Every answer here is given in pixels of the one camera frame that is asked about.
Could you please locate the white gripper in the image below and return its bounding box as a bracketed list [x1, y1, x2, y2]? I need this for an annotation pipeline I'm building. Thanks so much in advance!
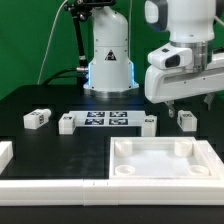
[144, 53, 224, 118]

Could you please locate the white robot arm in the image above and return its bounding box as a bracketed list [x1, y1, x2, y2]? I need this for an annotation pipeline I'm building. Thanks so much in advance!
[84, 0, 224, 105]

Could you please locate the white U-shaped obstacle fence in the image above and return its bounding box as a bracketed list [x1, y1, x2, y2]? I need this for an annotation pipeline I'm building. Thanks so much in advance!
[0, 139, 224, 207]

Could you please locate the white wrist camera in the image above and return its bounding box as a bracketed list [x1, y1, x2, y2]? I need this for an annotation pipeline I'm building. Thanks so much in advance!
[148, 44, 193, 70]

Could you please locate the white marker base plate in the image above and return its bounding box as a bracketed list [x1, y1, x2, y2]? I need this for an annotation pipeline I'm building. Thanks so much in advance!
[70, 110, 145, 127]

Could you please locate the black cable bundle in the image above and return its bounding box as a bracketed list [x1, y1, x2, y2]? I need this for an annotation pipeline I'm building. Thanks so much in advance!
[43, 67, 88, 87]

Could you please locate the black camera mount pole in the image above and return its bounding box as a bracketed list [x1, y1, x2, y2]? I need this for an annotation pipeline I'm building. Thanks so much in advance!
[64, 0, 116, 88]

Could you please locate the white cable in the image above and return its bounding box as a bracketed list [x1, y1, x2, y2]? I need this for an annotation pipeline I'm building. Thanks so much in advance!
[37, 0, 69, 86]

